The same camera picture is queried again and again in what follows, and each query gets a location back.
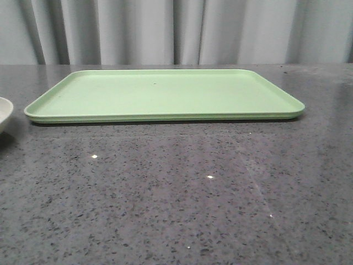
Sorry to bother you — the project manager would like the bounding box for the cream white round plate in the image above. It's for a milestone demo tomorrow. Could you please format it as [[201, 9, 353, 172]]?
[[0, 97, 14, 133]]

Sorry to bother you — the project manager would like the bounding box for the light green plastic tray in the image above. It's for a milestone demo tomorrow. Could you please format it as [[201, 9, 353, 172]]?
[[24, 69, 305, 124]]

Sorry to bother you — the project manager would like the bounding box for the grey pleated curtain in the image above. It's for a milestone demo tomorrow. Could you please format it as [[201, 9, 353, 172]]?
[[1, 1, 352, 65]]

